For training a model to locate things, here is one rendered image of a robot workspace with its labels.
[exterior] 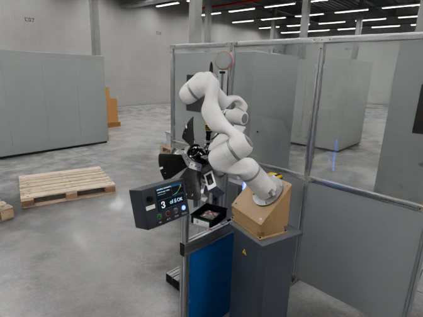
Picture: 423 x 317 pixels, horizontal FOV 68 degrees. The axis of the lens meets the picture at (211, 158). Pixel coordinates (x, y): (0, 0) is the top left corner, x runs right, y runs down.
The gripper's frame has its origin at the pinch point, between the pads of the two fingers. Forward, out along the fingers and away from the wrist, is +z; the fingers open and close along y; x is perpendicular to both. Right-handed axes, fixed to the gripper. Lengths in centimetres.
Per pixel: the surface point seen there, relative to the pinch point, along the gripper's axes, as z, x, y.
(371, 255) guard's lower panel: -101, -97, 70
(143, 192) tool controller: -40, -26, -82
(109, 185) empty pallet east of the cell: 248, -138, 54
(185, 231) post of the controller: -38, -57, -54
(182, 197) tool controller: -42, -34, -61
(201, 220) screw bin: -23, -65, -27
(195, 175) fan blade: 2.5, -44.7, -9.4
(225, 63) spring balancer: 38, 34, 57
